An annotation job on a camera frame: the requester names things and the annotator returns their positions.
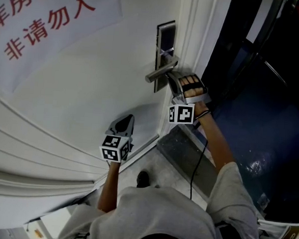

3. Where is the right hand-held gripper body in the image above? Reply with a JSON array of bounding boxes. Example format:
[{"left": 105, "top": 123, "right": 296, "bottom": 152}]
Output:
[{"left": 167, "top": 71, "right": 214, "bottom": 127}]

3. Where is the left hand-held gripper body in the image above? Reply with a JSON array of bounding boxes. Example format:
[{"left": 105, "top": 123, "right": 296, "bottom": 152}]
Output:
[{"left": 98, "top": 112, "right": 137, "bottom": 165}]

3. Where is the person's left forearm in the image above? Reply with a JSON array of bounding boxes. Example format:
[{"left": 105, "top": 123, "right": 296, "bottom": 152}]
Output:
[{"left": 96, "top": 160, "right": 122, "bottom": 215}]

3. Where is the person's right forearm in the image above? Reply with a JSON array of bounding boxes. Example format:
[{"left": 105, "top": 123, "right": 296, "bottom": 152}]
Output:
[{"left": 190, "top": 101, "right": 240, "bottom": 174}]

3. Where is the black door lock plate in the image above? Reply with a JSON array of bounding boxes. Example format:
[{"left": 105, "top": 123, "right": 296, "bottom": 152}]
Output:
[{"left": 151, "top": 18, "right": 178, "bottom": 95}]

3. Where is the dark glass door leaf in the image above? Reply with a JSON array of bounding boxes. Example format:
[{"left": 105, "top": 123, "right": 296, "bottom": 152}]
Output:
[{"left": 198, "top": 0, "right": 297, "bottom": 117}]

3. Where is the white door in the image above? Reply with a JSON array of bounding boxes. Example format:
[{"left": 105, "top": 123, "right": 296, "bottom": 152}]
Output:
[{"left": 0, "top": 0, "right": 189, "bottom": 175}]

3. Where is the dark corridor door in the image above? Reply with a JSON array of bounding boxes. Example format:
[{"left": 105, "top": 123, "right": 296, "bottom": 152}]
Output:
[{"left": 268, "top": 0, "right": 299, "bottom": 97}]

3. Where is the person's right hand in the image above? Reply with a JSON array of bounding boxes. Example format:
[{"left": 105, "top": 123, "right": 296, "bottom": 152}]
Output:
[{"left": 179, "top": 75, "right": 210, "bottom": 99}]

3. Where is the black wrist band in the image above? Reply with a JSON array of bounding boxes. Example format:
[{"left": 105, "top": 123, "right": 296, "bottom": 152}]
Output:
[{"left": 194, "top": 109, "right": 212, "bottom": 122}]

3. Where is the grey concrete step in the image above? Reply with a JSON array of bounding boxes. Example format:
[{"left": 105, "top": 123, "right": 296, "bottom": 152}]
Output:
[{"left": 151, "top": 122, "right": 275, "bottom": 220}]

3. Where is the person's black shoe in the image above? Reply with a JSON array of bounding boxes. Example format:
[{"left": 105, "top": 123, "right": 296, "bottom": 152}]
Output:
[{"left": 135, "top": 170, "right": 151, "bottom": 190}]

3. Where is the person's light grey shirt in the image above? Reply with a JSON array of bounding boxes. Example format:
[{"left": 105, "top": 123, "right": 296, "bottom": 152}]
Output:
[{"left": 58, "top": 149, "right": 265, "bottom": 239}]

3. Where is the white appliance box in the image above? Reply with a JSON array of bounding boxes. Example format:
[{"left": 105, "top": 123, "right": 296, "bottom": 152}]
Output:
[{"left": 39, "top": 205, "right": 73, "bottom": 239}]

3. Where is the white paper notice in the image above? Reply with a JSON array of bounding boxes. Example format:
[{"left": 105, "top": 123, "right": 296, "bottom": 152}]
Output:
[{"left": 0, "top": 0, "right": 126, "bottom": 101}]

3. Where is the white box with brown mark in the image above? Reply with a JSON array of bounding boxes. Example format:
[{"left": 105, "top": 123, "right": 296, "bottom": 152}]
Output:
[{"left": 22, "top": 222, "right": 46, "bottom": 239}]

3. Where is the clear plastic bag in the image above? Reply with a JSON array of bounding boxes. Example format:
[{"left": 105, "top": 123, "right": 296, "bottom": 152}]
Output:
[{"left": 256, "top": 192, "right": 272, "bottom": 210}]

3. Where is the silver door handle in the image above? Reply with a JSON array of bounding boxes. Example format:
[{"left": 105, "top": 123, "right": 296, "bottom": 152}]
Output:
[{"left": 144, "top": 53, "right": 180, "bottom": 86}]

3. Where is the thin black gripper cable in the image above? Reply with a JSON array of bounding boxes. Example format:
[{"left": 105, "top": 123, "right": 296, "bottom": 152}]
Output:
[{"left": 188, "top": 138, "right": 209, "bottom": 202}]

